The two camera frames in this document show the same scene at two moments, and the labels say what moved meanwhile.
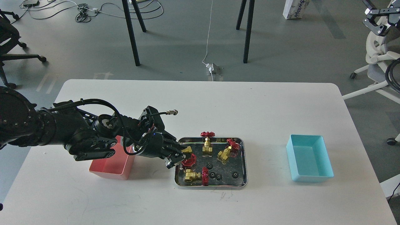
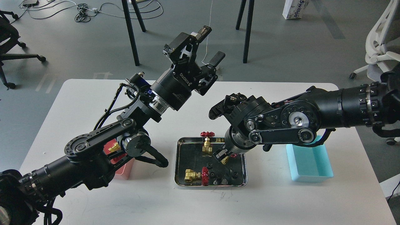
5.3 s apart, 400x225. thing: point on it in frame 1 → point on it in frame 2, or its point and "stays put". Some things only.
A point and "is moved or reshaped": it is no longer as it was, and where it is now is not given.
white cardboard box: (294, 9) stays put
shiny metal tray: (217, 162) stays put
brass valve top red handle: (207, 148) stays put
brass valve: (191, 161) is moved or reshaped
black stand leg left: (128, 17) stays put
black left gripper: (160, 145) → (174, 85)
